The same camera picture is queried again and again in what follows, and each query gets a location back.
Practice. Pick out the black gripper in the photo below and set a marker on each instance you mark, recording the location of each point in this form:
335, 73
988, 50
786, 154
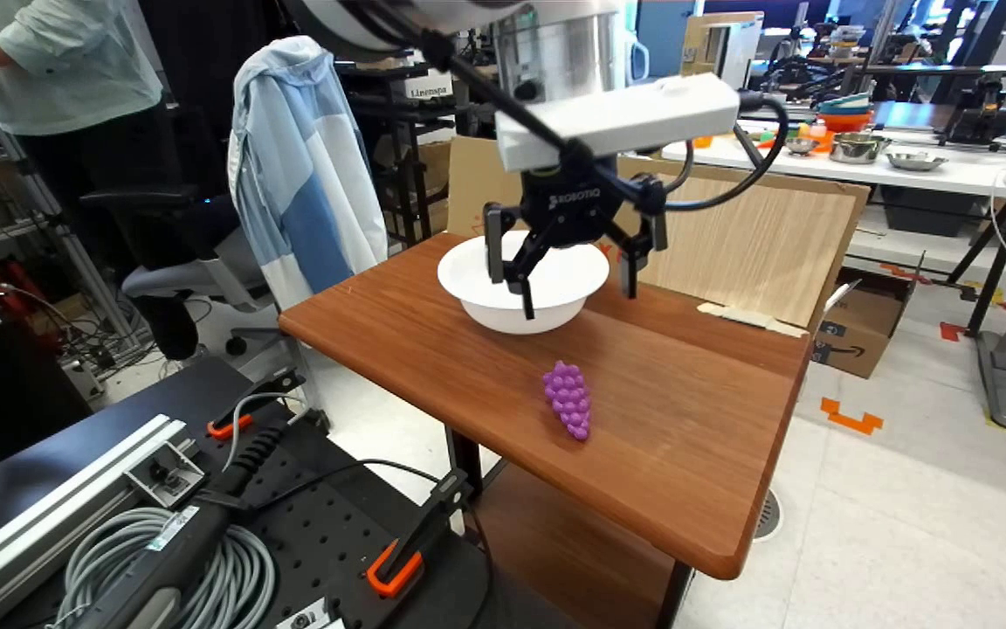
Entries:
573, 205

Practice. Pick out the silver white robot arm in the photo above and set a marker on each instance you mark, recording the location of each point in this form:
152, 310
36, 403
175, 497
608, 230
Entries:
527, 60

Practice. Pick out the white bowl dish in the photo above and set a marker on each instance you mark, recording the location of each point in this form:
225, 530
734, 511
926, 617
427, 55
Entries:
559, 285

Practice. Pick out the purple toy grape bunch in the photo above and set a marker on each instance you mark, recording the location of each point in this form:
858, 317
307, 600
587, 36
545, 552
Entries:
567, 399

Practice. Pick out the cardboard panel behind table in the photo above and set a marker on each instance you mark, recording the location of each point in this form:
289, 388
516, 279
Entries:
470, 192

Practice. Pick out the light wooden board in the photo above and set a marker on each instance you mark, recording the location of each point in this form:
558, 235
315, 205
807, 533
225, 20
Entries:
766, 300

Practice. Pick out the brown wooden table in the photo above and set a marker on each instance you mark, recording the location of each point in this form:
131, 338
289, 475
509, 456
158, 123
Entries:
686, 428

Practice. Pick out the blue white hanging jacket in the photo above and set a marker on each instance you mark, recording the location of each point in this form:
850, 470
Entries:
300, 171

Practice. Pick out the open cardboard box on floor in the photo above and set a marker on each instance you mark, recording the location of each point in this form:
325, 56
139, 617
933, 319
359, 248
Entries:
862, 319

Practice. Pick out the white background table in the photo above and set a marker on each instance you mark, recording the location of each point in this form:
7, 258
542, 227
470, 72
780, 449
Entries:
966, 171

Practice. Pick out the metal bowl on background table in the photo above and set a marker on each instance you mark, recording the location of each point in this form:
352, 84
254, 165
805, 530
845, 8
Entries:
913, 159

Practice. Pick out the orange floor marker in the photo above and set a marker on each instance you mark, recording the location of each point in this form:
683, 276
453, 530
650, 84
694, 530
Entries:
865, 425

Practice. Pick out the orange black clamp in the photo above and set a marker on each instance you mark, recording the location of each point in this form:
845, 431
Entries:
402, 561

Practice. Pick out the black office chair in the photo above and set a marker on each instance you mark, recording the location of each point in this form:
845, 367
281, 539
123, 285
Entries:
185, 244

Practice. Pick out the person in light shirt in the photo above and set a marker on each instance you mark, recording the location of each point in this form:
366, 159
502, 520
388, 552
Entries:
88, 109

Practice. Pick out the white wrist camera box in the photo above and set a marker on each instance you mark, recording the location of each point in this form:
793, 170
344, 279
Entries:
644, 114

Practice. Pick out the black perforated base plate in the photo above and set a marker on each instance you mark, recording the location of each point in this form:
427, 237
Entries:
276, 544

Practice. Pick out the aluminium extrusion rail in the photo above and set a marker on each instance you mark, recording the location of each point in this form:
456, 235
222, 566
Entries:
152, 466

